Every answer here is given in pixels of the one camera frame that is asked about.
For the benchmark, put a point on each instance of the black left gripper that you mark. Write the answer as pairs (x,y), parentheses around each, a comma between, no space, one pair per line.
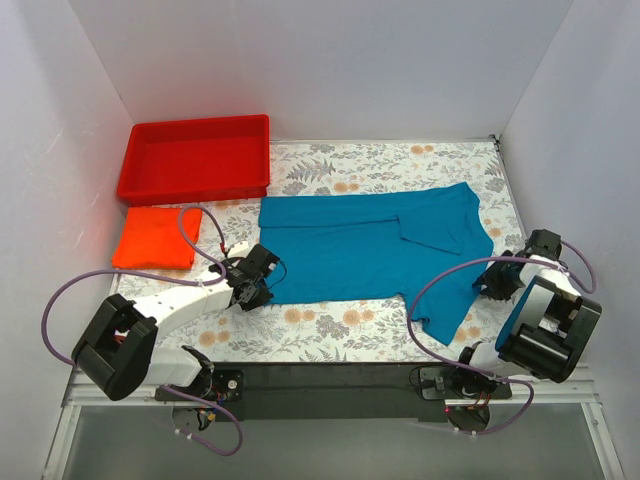
(255,292)

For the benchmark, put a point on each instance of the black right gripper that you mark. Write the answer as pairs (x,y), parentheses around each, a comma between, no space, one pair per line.
(498,282)

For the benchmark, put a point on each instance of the teal t shirt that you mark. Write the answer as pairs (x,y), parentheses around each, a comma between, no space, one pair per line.
(426,246)

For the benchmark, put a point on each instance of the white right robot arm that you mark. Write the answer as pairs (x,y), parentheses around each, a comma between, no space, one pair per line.
(545,334)

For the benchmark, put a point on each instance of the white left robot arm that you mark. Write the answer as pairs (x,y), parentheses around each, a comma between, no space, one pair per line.
(120,349)

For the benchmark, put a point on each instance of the folded orange t shirt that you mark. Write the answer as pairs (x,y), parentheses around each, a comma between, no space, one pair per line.
(152,239)

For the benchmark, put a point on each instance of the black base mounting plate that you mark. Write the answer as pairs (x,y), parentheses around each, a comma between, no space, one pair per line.
(432,393)

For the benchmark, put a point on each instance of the red plastic tray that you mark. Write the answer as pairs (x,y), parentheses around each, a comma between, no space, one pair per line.
(197,160)

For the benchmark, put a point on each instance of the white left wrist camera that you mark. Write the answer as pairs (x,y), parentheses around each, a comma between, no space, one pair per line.
(239,249)

